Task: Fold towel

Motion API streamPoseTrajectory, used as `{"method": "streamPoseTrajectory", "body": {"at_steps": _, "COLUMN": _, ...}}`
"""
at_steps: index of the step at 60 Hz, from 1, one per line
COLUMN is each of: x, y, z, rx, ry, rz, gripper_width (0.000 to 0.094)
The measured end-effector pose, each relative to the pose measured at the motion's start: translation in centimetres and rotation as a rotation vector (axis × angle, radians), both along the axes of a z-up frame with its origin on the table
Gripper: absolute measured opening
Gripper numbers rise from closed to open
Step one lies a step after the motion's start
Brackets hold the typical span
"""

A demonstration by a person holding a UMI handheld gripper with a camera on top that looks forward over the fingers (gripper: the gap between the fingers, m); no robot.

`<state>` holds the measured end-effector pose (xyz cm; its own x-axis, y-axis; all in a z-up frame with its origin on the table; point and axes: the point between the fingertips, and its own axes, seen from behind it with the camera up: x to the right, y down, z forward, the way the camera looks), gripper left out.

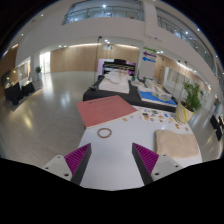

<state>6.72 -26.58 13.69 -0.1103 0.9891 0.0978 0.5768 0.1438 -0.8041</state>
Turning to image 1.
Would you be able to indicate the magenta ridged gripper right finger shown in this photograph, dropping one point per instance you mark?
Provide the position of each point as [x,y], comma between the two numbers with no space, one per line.
[151,165]

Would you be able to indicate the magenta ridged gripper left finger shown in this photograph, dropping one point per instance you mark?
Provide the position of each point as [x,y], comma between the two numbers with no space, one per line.
[72,166]

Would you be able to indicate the directional arrow signs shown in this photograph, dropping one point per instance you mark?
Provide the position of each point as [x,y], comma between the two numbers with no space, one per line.
[149,54]

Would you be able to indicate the blue base model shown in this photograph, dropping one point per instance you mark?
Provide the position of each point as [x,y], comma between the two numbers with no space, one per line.
[154,93]

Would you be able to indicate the pink board mat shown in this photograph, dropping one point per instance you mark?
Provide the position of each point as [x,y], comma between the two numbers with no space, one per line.
[103,110]

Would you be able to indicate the potted green plant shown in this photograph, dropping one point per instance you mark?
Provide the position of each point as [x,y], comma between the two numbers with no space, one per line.
[186,108]

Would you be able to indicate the beige fluffy towel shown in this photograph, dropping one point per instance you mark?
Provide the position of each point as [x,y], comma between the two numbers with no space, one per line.
[176,145]

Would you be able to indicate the distant potted plant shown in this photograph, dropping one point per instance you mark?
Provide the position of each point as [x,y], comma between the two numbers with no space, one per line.
[38,71]

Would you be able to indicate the sheet with colourful pieces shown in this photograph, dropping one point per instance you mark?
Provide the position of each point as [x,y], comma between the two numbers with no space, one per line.
[153,115]

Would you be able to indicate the white architectural model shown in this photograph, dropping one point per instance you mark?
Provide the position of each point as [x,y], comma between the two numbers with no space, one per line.
[116,82]

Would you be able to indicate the black draped side table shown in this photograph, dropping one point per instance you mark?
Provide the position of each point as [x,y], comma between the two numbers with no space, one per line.
[16,92]

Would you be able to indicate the black display table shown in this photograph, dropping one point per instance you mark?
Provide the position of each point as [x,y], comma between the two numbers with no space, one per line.
[132,97]

